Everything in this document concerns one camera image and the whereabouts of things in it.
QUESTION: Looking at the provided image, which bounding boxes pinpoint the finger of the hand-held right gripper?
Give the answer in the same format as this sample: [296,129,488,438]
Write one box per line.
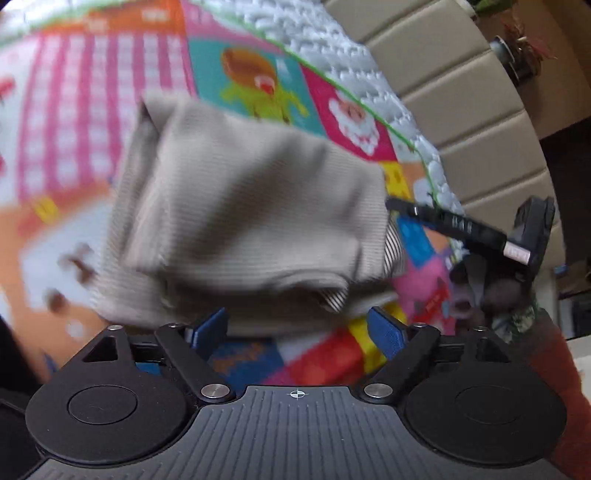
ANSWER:
[385,198,509,252]

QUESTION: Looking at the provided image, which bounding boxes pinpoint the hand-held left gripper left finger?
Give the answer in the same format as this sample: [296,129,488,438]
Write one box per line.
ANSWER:
[62,308,235,401]

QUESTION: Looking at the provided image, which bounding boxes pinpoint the pink leafed potted plant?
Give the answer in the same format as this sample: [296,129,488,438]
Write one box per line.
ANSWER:
[488,9,560,87]

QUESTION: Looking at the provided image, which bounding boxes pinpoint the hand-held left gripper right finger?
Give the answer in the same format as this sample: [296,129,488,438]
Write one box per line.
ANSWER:
[362,306,532,398]

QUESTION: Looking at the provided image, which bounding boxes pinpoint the beige padded headboard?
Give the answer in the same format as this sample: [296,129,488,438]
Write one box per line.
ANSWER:
[323,0,567,259]

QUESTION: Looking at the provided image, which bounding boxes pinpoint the person's right hand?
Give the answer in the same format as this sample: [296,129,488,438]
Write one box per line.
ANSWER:
[450,254,539,326]

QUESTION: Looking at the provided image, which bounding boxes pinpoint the quilted light blue bed cover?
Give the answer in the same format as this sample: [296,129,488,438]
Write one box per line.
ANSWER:
[185,0,462,217]

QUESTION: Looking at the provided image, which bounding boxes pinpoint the colourful printed blanket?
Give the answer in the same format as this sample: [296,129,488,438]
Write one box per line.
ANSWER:
[0,0,468,387]

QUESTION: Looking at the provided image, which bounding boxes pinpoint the person's right forearm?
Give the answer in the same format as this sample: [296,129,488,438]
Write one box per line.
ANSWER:
[507,305,591,468]

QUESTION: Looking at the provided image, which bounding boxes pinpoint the beige striped sweater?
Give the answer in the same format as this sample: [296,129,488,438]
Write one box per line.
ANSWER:
[95,90,409,337]

